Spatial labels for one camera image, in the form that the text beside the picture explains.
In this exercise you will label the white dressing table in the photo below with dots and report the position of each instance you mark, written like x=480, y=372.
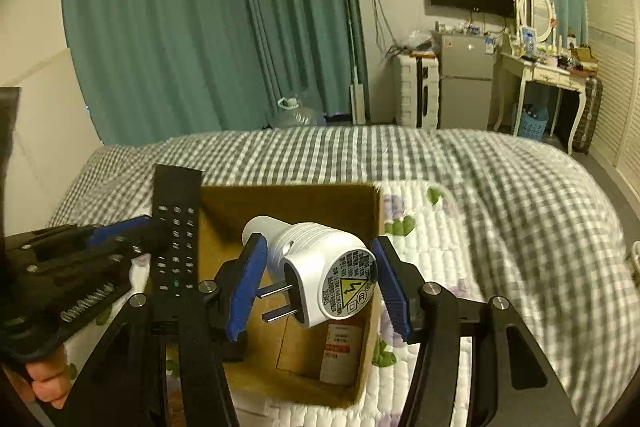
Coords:
x=545, y=74

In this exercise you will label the person's left hand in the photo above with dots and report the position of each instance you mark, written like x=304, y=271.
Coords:
x=47, y=382

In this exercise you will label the small brown box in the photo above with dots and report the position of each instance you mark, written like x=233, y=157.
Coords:
x=585, y=54

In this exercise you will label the cardboard box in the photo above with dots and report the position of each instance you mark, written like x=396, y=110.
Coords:
x=227, y=217

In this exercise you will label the small silver fridge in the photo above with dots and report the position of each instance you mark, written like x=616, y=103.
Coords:
x=465, y=82

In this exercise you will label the clear water jug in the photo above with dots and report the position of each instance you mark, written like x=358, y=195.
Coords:
x=297, y=114

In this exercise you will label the white oval vanity mirror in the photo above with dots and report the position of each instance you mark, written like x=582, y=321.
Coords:
x=535, y=7

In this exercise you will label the blue plastic basket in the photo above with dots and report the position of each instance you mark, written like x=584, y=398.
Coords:
x=530, y=124

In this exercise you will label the white louvered wardrobe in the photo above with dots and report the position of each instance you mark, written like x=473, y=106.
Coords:
x=617, y=72

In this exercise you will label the dark ribbed suitcase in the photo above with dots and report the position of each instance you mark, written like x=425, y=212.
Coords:
x=589, y=117

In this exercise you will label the black remote control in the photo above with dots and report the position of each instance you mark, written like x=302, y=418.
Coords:
x=174, y=202

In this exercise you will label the white floral quilted mat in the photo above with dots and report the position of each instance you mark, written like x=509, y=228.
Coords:
x=432, y=227

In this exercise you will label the white plug adapter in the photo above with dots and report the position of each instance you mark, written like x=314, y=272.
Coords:
x=310, y=252

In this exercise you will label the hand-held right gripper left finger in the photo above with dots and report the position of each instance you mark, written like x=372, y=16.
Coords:
x=245, y=289

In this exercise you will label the grey checked blanket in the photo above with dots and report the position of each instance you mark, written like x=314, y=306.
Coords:
x=510, y=207

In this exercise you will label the clear plastic bag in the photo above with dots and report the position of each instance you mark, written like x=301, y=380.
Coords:
x=417, y=41

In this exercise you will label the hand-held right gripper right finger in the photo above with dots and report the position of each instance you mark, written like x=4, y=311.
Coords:
x=392, y=292

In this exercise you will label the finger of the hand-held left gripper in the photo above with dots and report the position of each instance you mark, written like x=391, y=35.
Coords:
x=85, y=264
x=122, y=229

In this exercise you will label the wide green curtain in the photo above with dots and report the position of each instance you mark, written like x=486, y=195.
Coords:
x=305, y=7
x=150, y=22

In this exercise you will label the blue photo frame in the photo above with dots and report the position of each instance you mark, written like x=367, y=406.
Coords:
x=528, y=36

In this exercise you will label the white bottle with red label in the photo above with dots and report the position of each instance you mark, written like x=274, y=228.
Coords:
x=341, y=352

